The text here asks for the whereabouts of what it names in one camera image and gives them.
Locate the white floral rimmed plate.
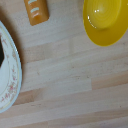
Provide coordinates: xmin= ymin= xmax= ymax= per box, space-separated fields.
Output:
xmin=0 ymin=21 xmax=24 ymax=115

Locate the orange rectangular block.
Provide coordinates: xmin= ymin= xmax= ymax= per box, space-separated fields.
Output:
xmin=23 ymin=0 xmax=51 ymax=27

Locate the yellow plastic bowl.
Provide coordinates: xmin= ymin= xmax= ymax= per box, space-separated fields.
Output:
xmin=82 ymin=0 xmax=128 ymax=47

